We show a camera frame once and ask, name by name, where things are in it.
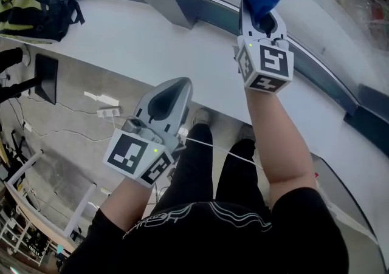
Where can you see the white power strip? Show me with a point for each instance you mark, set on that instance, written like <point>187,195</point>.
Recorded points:
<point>109,111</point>

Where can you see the person's left forearm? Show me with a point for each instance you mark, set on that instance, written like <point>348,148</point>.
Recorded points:
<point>127,203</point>

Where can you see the wooden desk with white frame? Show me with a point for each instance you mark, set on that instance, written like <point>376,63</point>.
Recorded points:
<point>81,207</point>

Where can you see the person's black trousers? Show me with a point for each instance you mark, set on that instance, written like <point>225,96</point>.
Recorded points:
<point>194,169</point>

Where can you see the person's black printed shirt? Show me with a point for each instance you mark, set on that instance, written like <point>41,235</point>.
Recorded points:
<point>197,245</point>

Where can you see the green and black backpack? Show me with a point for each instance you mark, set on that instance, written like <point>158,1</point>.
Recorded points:
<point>39,11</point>

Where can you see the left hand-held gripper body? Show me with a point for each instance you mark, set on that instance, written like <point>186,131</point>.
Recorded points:
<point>130,154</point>

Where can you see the wooden desk with black base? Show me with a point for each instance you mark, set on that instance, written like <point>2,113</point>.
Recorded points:
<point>45,78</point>

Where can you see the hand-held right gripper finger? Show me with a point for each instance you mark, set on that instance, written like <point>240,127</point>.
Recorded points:
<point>245,23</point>
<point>281,31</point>

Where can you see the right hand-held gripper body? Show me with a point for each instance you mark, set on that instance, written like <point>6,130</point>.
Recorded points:
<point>270,63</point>

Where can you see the person's grey shoe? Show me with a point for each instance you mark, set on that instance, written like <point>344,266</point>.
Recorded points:
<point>202,116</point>
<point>246,132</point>

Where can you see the white shelf rack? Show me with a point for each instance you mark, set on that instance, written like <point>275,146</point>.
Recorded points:
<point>21,236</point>

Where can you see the person's right forearm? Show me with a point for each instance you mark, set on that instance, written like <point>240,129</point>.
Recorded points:
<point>282,151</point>

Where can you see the white window sill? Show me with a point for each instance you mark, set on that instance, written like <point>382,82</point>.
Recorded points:
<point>136,39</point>

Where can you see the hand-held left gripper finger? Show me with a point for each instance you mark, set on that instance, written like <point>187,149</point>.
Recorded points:
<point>146,101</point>
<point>180,115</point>

